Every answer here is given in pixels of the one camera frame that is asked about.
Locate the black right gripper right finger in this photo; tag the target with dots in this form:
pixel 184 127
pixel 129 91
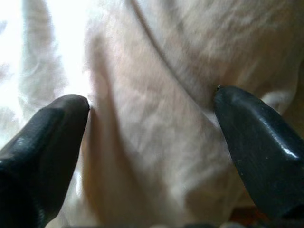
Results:
pixel 266 154

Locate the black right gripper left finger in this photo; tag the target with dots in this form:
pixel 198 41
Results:
pixel 35 166

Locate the pink cartoon print blanket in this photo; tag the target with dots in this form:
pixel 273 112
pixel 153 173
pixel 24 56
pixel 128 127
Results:
pixel 152 118

